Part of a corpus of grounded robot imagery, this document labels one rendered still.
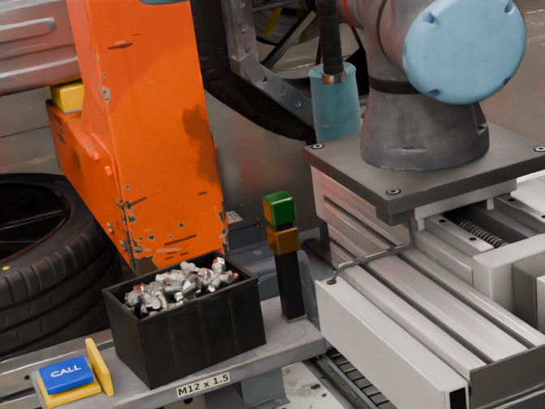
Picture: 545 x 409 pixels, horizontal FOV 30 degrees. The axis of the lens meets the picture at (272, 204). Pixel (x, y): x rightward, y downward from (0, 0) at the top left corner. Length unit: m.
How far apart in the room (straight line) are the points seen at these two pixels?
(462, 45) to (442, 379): 0.31
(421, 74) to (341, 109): 0.93
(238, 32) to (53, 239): 0.52
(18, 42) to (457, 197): 1.14
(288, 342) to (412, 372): 0.63
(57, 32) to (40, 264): 0.48
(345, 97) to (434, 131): 0.77
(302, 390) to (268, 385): 0.09
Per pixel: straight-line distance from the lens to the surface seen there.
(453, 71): 0.99
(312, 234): 2.48
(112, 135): 1.59
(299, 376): 2.20
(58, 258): 1.90
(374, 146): 1.17
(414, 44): 0.97
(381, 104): 1.16
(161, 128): 1.60
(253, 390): 2.09
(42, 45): 2.07
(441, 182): 1.11
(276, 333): 1.60
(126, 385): 1.54
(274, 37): 2.32
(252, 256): 1.98
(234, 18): 1.93
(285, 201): 1.54
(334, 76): 1.77
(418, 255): 1.14
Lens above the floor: 1.23
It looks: 22 degrees down
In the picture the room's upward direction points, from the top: 8 degrees counter-clockwise
